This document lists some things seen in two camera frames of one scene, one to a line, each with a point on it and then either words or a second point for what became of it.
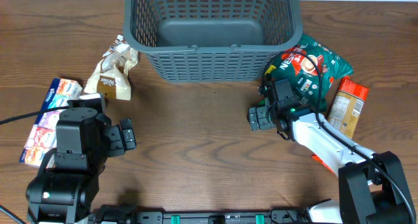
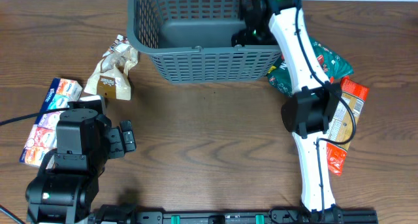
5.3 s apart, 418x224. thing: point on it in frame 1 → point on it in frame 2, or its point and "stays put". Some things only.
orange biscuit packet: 347,105 stays put
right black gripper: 257,118 → 241,38
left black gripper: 121,146 stays put
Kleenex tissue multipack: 42,141 stays put
